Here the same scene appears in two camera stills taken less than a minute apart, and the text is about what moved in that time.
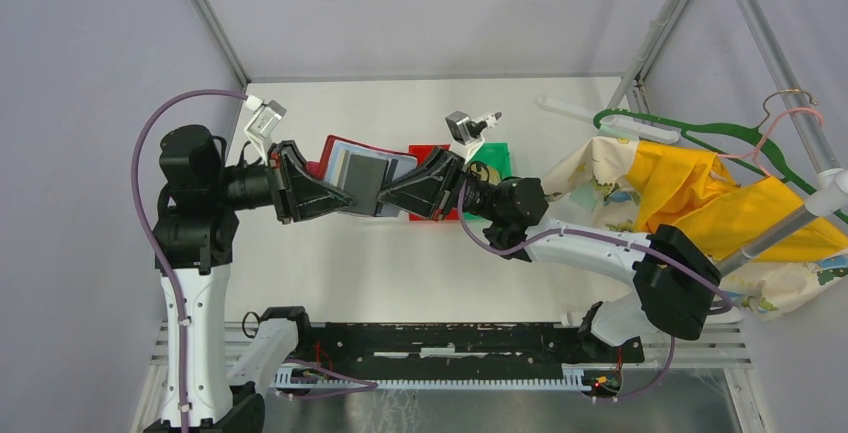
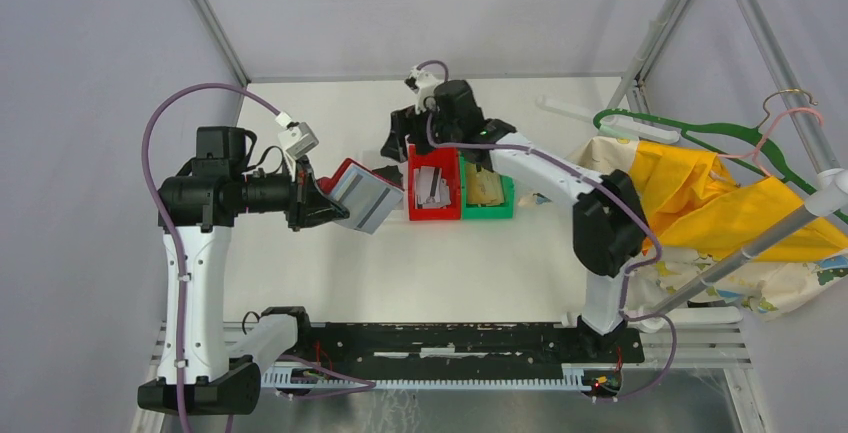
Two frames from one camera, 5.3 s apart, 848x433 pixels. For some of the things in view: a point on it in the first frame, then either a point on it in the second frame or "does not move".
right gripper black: (423, 192) to (405, 121)
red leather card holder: (320, 168) to (327, 185)
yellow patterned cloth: (626, 185) does not move
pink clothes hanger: (755, 152) does not move
